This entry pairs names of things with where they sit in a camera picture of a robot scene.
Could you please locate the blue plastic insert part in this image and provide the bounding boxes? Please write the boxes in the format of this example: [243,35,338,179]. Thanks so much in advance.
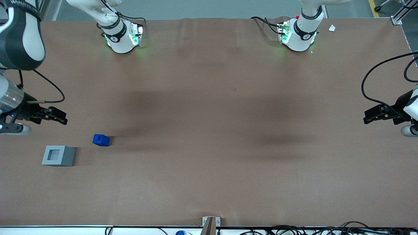
[92,134,110,147]

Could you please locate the black left arm base cable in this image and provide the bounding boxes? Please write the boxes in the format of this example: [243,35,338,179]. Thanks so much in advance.
[250,16,283,35]

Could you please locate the long black left wrist cable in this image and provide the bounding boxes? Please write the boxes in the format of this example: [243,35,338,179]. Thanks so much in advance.
[361,51,418,113]

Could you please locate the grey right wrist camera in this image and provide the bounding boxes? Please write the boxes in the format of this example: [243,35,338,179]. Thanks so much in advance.
[0,121,32,136]

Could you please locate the black right arm base cable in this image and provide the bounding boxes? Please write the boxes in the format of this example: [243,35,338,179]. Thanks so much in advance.
[97,0,146,30]

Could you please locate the brown table mat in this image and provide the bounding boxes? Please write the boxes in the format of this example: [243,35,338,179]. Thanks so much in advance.
[0,16,418,228]

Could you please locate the black cable bundle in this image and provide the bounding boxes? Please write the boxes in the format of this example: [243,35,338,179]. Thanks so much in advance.
[238,221,418,235]

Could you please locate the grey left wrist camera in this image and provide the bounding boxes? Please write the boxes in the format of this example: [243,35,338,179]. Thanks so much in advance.
[401,124,418,137]

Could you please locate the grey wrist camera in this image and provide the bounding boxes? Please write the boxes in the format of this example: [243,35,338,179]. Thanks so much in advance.
[401,124,418,137]
[0,121,32,136]

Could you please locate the aluminium frame profile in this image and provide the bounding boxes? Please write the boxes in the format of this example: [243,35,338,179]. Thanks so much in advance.
[391,0,418,25]

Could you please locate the small metal bracket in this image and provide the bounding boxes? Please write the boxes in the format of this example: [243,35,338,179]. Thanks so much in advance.
[202,216,221,227]

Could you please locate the short black cable loop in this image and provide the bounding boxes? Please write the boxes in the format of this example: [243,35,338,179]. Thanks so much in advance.
[404,56,418,83]

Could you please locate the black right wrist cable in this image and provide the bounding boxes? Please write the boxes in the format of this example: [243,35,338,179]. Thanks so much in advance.
[18,69,66,104]

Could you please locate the black arm base cable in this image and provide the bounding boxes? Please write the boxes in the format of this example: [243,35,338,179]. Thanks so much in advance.
[250,16,283,35]
[97,0,146,30]

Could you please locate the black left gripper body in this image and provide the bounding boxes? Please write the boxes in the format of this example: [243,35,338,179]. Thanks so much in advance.
[392,90,414,125]

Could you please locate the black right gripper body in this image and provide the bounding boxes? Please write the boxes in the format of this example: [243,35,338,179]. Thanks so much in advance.
[15,92,43,125]

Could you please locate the gray square socket base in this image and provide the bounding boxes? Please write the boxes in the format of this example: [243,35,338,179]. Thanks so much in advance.
[41,145,76,167]

